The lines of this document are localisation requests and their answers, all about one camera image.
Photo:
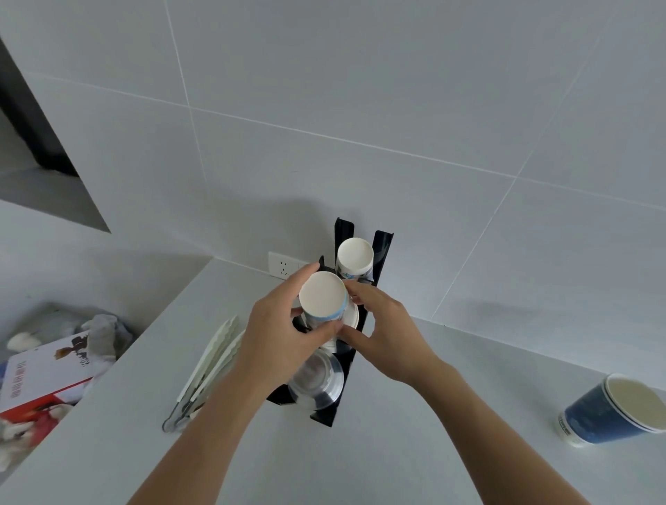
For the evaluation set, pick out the grey trash bin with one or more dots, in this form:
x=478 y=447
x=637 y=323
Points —
x=52 y=317

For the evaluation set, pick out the white plastic tongs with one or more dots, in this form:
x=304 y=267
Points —
x=218 y=343
x=196 y=412

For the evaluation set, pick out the dark blue paper cup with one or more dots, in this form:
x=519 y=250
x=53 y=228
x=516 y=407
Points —
x=593 y=416

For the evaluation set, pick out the stack of blue paper cups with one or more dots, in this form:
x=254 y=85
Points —
x=355 y=255

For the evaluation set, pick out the white wall socket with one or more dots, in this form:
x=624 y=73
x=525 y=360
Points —
x=283 y=265

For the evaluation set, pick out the crumpled grey cloth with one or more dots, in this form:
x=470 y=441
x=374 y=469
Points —
x=106 y=338

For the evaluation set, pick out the person's right forearm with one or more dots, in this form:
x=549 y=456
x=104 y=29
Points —
x=499 y=447

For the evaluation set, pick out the red and white box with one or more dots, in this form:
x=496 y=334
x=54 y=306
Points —
x=36 y=374

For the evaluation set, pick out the white sketch-print paper cup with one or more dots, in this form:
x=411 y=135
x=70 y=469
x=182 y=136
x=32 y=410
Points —
x=322 y=294

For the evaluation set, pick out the person's right hand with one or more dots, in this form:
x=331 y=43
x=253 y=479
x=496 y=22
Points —
x=395 y=343

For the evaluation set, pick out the person's left forearm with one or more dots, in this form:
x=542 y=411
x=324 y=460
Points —
x=197 y=447

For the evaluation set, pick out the person's left hand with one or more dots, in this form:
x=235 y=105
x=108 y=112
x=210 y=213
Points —
x=270 y=338

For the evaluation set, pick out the black cup holder rack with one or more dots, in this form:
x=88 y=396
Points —
x=343 y=231

